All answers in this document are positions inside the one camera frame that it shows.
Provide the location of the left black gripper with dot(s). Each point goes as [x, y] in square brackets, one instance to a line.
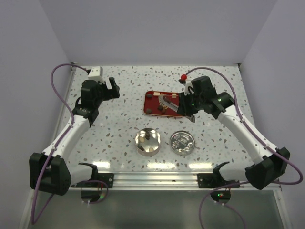
[110, 93]

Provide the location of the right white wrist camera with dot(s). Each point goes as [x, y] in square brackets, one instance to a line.
[188, 87]

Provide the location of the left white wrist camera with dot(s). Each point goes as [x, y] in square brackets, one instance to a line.
[96, 74]

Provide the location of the metal tongs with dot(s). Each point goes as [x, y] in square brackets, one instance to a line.
[164, 101]

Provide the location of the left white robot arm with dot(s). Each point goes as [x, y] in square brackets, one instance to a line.
[48, 169]

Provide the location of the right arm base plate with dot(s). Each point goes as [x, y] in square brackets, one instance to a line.
[211, 180]

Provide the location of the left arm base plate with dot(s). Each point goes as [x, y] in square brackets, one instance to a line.
[107, 179]

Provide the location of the round silver tin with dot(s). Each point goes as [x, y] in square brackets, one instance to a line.
[154, 142]

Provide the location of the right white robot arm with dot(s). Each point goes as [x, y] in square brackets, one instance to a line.
[269, 162]

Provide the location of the round silver tin lid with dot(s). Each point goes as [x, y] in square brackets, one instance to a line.
[182, 143]

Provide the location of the red rectangular tray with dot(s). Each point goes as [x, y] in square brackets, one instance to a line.
[153, 107]

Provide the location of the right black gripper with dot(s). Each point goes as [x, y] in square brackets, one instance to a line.
[183, 109]

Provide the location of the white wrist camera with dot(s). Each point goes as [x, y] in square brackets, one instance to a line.
[188, 87]
[96, 74]

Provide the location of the aluminium mounting rail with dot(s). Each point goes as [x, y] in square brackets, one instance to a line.
[155, 181]

